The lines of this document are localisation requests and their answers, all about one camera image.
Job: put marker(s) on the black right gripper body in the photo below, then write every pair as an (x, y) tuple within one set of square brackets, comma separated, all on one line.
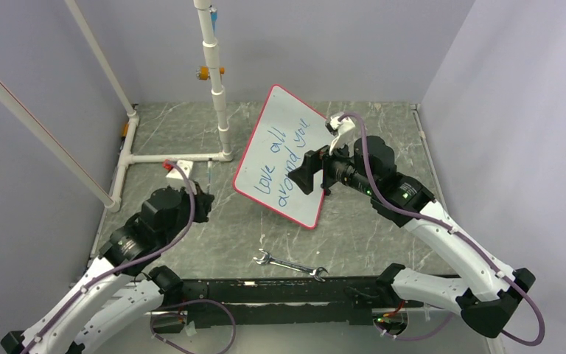
[(338, 167)]

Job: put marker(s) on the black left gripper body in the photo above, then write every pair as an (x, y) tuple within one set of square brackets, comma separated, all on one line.
[(200, 214)]

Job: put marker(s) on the white blue whiteboard marker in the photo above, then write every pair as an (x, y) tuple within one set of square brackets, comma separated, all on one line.
[(209, 175)]

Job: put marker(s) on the pink-framed whiteboard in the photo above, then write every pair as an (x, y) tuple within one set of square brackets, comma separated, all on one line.
[(285, 130)]

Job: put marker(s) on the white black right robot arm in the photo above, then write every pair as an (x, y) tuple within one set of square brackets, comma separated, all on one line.
[(486, 292)]

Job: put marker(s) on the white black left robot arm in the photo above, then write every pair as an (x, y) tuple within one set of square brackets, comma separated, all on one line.
[(89, 314)]

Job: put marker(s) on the silver double open-end wrench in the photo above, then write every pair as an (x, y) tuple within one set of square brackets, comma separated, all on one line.
[(268, 259)]

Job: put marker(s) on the orange pipe valve fitting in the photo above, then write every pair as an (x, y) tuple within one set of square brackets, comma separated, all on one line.
[(203, 73)]

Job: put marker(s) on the diagonal white pipe red stripe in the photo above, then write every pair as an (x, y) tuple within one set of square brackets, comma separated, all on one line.
[(23, 115)]

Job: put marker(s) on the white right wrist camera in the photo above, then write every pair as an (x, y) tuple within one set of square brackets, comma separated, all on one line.
[(341, 125)]

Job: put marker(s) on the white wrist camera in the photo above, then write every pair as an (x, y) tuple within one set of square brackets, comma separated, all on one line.
[(177, 170), (341, 125)]

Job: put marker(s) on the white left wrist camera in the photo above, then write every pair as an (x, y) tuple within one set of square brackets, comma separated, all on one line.
[(177, 170)]

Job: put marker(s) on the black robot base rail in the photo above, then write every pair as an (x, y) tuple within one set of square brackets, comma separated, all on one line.
[(355, 300)]

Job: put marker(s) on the white PVC pipe frame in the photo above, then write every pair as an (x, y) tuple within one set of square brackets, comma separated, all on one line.
[(207, 13)]

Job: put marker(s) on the aluminium extrusion frame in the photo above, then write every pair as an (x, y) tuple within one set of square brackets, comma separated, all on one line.
[(494, 345)]

